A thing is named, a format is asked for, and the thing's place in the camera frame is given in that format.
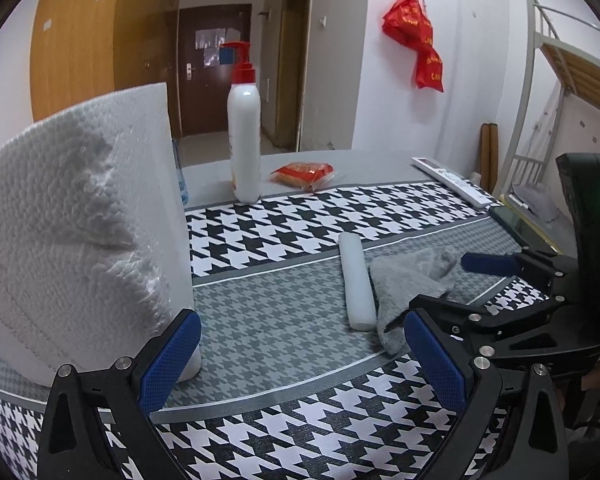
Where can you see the red snack packet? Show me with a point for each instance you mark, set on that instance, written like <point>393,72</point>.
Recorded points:
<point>306,176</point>

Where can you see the wooden wardrobe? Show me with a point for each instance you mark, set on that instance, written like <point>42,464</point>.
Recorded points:
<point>81,49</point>

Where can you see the metal bunk bed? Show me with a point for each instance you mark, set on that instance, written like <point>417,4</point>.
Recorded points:
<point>557,109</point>

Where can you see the white pump lotion bottle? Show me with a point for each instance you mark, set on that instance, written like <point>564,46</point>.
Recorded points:
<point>244,122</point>

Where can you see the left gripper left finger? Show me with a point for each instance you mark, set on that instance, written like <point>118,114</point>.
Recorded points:
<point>73,443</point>

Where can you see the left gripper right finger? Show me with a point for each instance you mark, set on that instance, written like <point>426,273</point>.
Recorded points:
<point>532,442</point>

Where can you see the houndstooth table cloth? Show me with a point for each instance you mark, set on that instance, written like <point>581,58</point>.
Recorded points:
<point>286,389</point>

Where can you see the dark brown entrance door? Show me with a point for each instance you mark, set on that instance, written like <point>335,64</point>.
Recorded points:
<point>205,67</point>

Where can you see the white foam box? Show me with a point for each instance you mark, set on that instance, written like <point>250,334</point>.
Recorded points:
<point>94,249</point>

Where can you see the white foam roll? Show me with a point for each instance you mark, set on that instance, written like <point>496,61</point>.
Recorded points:
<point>358,292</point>

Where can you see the white remote control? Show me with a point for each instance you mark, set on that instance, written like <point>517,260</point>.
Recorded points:
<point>454,182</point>

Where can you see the grey cloth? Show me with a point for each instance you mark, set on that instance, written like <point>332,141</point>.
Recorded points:
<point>398,279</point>

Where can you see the red plastic bag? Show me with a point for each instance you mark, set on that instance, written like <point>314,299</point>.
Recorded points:
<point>407,23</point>

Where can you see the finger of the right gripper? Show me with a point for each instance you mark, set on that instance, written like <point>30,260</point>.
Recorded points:
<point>443,327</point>
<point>521,264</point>

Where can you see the wooden boards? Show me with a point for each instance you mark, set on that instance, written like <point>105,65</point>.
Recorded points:
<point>488,156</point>

